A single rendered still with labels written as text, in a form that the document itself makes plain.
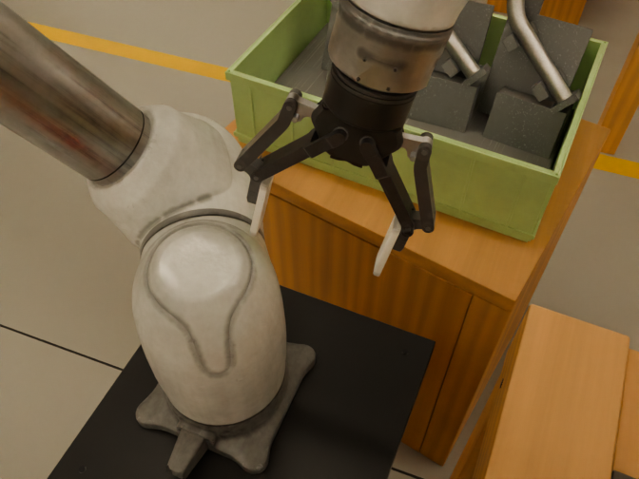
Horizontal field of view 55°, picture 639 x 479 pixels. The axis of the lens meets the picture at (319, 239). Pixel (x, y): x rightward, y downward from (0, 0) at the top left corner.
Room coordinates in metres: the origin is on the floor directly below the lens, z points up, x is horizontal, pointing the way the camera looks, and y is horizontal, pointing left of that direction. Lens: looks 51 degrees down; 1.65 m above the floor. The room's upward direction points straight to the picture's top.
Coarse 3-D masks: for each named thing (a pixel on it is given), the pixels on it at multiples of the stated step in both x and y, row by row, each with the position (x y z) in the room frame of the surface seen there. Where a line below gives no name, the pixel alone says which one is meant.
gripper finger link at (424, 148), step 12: (420, 144) 0.41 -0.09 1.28; (420, 156) 0.40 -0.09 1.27; (420, 168) 0.40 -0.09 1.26; (420, 180) 0.40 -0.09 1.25; (420, 192) 0.39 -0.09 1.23; (432, 192) 0.41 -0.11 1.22; (420, 204) 0.39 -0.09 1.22; (432, 204) 0.39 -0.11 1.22; (420, 216) 0.39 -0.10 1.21; (432, 216) 0.39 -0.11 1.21; (432, 228) 0.39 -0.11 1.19
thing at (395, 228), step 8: (392, 224) 0.40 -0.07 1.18; (392, 232) 0.39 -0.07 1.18; (384, 240) 0.40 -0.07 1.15; (392, 240) 0.39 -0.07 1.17; (384, 248) 0.39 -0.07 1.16; (392, 248) 0.39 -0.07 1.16; (384, 256) 0.38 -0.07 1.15; (376, 264) 0.39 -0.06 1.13; (384, 264) 0.38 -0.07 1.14; (376, 272) 0.38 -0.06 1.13
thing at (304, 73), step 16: (320, 32) 1.27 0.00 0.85; (304, 48) 1.20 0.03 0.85; (320, 48) 1.20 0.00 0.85; (304, 64) 1.15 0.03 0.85; (320, 64) 1.15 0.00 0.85; (288, 80) 1.09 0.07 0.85; (304, 80) 1.09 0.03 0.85; (320, 80) 1.09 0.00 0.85; (480, 80) 1.09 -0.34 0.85; (320, 96) 1.03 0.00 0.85; (480, 96) 1.03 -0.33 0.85; (480, 112) 0.98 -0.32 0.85; (432, 128) 0.93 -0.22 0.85; (448, 128) 0.93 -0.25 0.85; (480, 128) 0.93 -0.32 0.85; (480, 144) 0.89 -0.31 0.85; (496, 144) 0.89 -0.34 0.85; (528, 160) 0.85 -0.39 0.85; (544, 160) 0.85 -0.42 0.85
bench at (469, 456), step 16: (496, 384) 0.47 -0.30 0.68; (624, 384) 0.38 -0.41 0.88; (624, 400) 0.35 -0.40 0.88; (480, 416) 0.48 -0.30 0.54; (624, 416) 0.33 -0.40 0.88; (480, 432) 0.41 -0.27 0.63; (624, 432) 0.31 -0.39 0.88; (464, 448) 0.48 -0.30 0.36; (624, 448) 0.29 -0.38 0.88; (464, 464) 0.41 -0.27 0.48; (624, 464) 0.27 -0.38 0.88
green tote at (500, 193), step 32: (320, 0) 1.29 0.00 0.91; (288, 32) 1.16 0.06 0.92; (256, 64) 1.04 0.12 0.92; (288, 64) 1.15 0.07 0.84; (480, 64) 1.15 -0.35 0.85; (256, 96) 0.94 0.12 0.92; (256, 128) 0.94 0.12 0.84; (288, 128) 0.91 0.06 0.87; (416, 128) 0.80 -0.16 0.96; (576, 128) 0.80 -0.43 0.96; (320, 160) 0.88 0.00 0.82; (448, 160) 0.77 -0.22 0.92; (480, 160) 0.74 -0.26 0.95; (512, 160) 0.73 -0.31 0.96; (448, 192) 0.76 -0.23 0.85; (480, 192) 0.74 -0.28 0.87; (512, 192) 0.72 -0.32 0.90; (544, 192) 0.70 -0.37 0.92; (480, 224) 0.73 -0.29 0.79; (512, 224) 0.71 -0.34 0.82
